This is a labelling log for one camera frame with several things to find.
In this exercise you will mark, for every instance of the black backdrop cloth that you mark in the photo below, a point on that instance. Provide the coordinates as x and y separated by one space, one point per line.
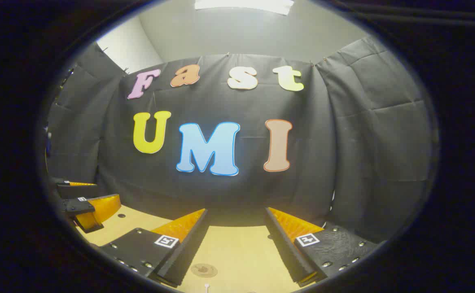
343 142

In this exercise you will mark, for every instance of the ceiling light panel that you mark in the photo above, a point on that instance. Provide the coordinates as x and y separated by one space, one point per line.
243 5

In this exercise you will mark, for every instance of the light wooden desktop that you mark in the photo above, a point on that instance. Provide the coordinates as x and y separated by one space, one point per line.
237 252

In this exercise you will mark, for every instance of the round brown coaster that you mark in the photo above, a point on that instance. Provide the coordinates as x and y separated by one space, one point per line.
204 270

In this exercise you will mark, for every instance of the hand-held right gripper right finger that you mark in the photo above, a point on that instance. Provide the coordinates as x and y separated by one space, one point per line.
288 252

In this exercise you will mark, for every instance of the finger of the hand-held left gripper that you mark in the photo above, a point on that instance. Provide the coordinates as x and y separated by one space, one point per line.
76 191
78 206

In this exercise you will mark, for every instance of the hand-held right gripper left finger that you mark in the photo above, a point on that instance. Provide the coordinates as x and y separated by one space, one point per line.
188 248

